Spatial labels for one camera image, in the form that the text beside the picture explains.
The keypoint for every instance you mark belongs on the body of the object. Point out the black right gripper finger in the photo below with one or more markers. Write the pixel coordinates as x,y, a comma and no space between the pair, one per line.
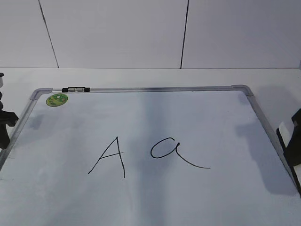
292,140

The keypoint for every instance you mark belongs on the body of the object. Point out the white board with aluminium frame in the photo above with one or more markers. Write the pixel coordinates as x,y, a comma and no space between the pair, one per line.
192,156

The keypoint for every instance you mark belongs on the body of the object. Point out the round green magnet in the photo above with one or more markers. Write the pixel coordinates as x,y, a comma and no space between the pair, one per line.
56,100

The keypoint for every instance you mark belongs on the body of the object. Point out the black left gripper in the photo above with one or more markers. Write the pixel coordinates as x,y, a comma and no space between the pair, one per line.
6,119

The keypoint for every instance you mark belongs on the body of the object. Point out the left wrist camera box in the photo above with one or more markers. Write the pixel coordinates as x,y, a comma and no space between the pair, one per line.
1,79

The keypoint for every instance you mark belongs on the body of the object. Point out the white board eraser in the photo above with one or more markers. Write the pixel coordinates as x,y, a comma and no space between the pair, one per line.
295,171

